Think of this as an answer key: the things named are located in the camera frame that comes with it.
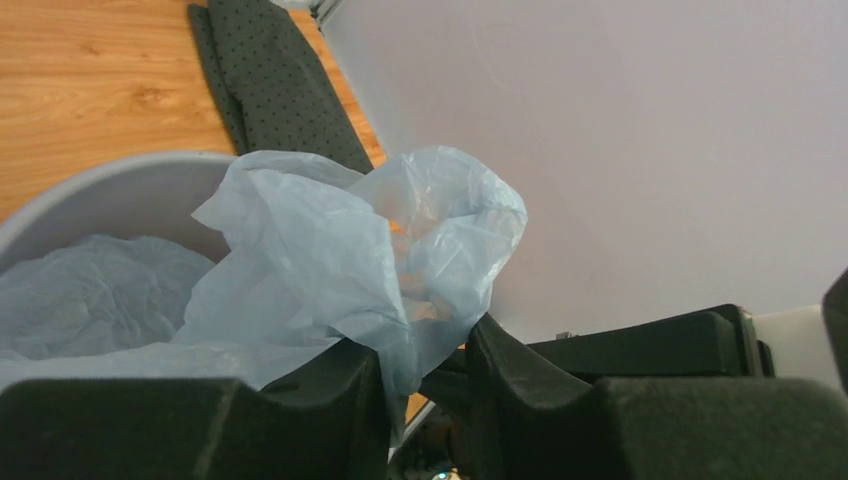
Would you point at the dark grey dotted cloth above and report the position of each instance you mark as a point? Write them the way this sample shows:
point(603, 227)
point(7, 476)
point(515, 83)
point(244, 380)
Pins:
point(270, 88)

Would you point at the blue translucent trash bag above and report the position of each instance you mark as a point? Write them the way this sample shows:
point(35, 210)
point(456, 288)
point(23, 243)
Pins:
point(401, 260)

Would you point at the right aluminium frame post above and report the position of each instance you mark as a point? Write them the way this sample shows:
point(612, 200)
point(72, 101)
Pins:
point(321, 10)

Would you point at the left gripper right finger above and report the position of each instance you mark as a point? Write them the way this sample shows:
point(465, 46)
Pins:
point(728, 428)

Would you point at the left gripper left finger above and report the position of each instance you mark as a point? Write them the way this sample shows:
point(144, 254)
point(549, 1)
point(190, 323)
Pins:
point(325, 420)

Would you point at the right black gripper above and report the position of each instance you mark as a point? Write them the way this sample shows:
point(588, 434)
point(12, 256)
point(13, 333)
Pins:
point(536, 410)

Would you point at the grey plastic trash bin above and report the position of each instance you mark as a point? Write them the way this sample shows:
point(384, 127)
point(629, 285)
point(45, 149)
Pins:
point(153, 194)

